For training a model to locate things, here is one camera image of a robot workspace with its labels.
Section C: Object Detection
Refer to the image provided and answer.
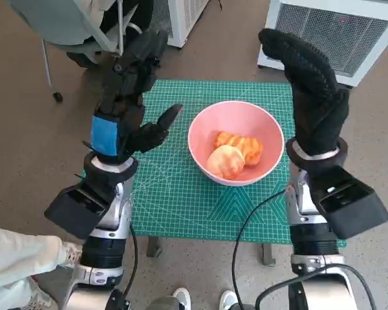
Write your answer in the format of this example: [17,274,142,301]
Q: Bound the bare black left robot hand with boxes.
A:
[89,27,184,164]

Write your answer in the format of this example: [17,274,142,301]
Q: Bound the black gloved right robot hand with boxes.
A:
[257,28,350,159]

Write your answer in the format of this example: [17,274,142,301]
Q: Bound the long toy bread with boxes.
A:
[213,131,264,167]

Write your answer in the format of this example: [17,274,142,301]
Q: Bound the pink bowl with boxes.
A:
[187,100,285,187]

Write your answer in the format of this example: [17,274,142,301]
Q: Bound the round toy bread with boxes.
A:
[206,144,246,181]

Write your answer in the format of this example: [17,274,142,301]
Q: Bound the large white mesh cabinet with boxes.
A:
[257,0,388,87]

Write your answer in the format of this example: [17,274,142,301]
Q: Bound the green cutting mat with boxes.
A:
[80,79,347,249]

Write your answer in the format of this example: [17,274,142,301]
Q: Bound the grey table leg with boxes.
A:
[147,237,162,258]
[261,243,276,266]

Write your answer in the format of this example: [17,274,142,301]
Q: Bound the grey office chair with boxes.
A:
[5,0,143,103]

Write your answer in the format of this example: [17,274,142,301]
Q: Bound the seated person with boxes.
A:
[66,0,156,68]

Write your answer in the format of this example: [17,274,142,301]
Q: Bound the small white mesh cabinet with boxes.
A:
[148,0,211,48]

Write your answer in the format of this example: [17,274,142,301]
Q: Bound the black robot body block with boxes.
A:
[109,289,132,310]

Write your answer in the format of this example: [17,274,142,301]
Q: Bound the white shoe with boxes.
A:
[171,287,191,310]
[219,289,237,310]

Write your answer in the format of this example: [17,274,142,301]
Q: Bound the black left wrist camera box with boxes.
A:
[44,183,109,240]

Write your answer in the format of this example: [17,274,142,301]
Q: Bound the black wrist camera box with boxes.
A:
[44,183,109,240]
[310,166,388,240]

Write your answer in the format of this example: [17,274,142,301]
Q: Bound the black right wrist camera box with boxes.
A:
[310,166,388,240]

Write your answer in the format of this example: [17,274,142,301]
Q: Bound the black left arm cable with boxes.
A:
[122,225,139,303]

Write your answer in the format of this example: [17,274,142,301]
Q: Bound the looped black robot cable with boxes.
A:
[254,263,378,310]

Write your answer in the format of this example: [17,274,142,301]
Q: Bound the long black robot cable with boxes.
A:
[232,190,287,310]

